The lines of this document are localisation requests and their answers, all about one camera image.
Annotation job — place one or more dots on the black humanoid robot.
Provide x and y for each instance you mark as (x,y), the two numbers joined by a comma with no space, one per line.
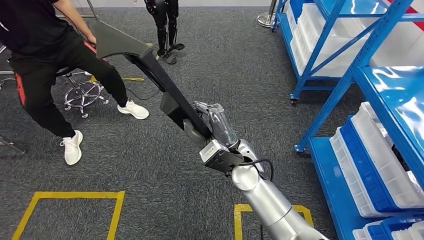
(162,20)

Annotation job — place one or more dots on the person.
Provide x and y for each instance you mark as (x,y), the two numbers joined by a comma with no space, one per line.
(33,26)

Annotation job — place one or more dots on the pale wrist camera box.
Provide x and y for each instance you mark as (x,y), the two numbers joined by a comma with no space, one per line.
(212,150)

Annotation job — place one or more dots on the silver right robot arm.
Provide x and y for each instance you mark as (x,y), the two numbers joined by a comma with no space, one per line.
(265,198)

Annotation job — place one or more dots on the blue steel shelf rack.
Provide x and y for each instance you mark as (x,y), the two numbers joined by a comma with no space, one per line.
(334,188)
(316,48)

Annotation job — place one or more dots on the chrome swivel stool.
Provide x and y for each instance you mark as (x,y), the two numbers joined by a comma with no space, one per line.
(82,94)

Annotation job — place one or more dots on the yellow floor tape square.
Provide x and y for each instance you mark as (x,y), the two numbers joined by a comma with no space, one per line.
(132,79)
(73,194)
(238,225)

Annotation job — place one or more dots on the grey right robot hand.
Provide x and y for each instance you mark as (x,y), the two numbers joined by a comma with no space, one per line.
(225,126)

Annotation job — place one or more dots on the long black plastic part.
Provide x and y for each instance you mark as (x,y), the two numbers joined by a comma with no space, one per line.
(116,39)

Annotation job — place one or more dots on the silver stanchion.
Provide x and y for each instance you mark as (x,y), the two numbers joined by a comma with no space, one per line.
(266,20)

